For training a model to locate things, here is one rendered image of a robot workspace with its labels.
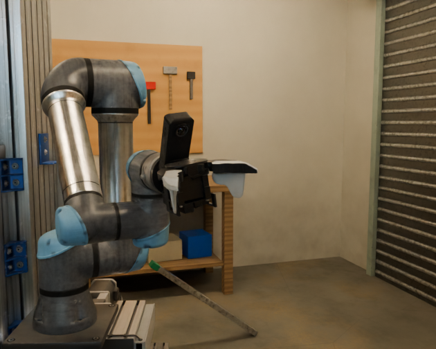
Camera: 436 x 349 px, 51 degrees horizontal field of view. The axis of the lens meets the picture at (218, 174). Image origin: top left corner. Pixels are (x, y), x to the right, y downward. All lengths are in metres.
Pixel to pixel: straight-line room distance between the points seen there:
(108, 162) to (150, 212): 0.28
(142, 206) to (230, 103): 3.20
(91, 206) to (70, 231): 0.06
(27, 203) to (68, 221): 0.47
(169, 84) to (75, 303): 2.91
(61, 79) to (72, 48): 2.77
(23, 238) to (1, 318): 0.21
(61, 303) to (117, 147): 0.39
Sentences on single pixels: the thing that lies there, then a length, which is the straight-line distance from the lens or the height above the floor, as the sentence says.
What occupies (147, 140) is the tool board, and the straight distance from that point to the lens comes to 3.87.
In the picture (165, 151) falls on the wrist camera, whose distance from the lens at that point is 0.77.
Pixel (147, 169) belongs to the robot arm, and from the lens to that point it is 0.85.
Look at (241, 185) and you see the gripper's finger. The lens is 0.73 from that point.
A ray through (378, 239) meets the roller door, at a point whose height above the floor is 0.33.
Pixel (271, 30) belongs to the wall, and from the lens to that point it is 4.28.
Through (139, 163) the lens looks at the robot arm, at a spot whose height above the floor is 1.23.
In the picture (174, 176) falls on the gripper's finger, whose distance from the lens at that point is 0.66.
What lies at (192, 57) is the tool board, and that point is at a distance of 3.98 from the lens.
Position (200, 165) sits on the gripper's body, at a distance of 0.74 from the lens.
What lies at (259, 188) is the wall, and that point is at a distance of 4.20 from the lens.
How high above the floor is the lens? 1.31
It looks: 6 degrees down
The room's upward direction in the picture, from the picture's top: straight up
